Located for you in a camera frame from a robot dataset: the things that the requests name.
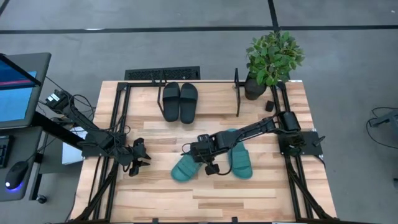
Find black plant pot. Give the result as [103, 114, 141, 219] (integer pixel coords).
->
[244, 73, 267, 101]

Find black keyboard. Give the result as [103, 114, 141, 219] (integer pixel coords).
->
[0, 135, 12, 169]

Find black support beam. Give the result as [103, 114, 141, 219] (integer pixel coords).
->
[30, 111, 85, 150]

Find black perforated panel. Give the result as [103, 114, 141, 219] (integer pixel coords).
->
[124, 65, 201, 81]

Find black aluminium table frame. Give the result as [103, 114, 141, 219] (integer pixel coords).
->
[70, 80, 340, 224]

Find green leafy plant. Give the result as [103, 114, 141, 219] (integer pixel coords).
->
[245, 30, 306, 87]

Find black computer mouse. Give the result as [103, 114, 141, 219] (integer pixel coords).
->
[4, 161, 30, 190]

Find dark floor stand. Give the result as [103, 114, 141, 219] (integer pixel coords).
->
[366, 107, 398, 149]

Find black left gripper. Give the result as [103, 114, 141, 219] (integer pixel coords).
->
[118, 138, 152, 177]

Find grey computer desk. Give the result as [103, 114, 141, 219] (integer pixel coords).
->
[0, 126, 44, 202]

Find black rubber slide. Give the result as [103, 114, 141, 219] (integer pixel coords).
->
[162, 82, 182, 123]
[179, 82, 199, 124]

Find black cable bundle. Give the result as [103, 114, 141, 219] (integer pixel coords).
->
[37, 76, 131, 150]

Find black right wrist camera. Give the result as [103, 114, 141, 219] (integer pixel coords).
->
[204, 162, 220, 176]

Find teal rubber slide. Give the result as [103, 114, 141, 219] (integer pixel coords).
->
[170, 154, 205, 183]
[224, 128, 254, 180]

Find monitor with blue screen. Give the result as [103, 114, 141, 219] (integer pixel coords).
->
[0, 52, 52, 130]

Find white sheet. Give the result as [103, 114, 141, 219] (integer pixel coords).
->
[62, 126, 88, 166]

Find wooden shelf with black frame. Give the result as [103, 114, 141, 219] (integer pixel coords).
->
[157, 67, 241, 119]

